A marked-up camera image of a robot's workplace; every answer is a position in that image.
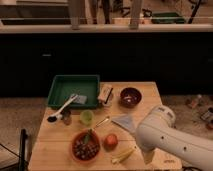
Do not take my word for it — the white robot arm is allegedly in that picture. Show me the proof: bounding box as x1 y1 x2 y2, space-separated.
135 105 213 171

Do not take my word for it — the red orange tomato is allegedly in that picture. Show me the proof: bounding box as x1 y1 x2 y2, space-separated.
104 134 118 148

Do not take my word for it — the dark purple bowl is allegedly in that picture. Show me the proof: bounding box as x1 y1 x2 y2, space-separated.
120 87 142 108

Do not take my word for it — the green bin in background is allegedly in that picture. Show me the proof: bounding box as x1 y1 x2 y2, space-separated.
151 12 185 24

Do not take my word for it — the grey triangular cloth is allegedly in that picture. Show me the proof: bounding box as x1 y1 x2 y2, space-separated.
111 115 135 135

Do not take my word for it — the green plastic tray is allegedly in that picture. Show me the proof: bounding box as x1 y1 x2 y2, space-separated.
47 75 100 109

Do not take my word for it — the yellow banana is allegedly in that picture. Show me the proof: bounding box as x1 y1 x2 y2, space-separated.
111 148 135 164

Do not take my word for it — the black pole at left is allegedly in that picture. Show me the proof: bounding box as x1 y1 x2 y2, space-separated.
18 129 27 171

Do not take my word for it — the light green cup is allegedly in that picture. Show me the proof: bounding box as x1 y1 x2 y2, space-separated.
80 110 94 126

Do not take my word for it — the tan scrub brush block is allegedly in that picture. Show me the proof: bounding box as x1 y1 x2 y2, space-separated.
98 84 113 104

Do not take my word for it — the orange bowl with grapes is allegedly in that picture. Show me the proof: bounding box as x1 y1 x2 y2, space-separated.
70 130 101 164

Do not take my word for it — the metal spoon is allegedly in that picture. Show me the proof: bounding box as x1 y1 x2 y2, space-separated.
91 116 110 130

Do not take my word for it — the grey sponge in tray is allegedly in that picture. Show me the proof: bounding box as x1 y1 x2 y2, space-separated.
74 95 87 104

